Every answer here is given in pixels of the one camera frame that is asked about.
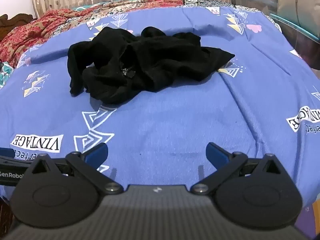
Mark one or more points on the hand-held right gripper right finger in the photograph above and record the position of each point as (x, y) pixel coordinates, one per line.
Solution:
(216, 155)

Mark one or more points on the purple clothing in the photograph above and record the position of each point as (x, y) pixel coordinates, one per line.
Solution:
(312, 215)

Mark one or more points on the blue printed bed sheet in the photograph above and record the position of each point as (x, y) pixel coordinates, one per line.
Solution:
(175, 120)

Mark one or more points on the black pants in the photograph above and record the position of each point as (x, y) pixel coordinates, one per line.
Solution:
(140, 62)

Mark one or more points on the red floral blanket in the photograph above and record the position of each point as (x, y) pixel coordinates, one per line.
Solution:
(42, 27)

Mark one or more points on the teal patterned pillow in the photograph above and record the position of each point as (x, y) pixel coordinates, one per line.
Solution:
(5, 76)

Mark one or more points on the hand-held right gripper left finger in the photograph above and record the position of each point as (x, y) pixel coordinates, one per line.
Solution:
(96, 153)

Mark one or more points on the teal-edged dark furniture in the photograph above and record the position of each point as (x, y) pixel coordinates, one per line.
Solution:
(300, 37)

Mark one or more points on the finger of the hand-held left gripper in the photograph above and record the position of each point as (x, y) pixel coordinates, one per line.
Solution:
(7, 153)

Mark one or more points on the carved wooden headboard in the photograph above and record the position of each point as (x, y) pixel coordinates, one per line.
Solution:
(13, 23)

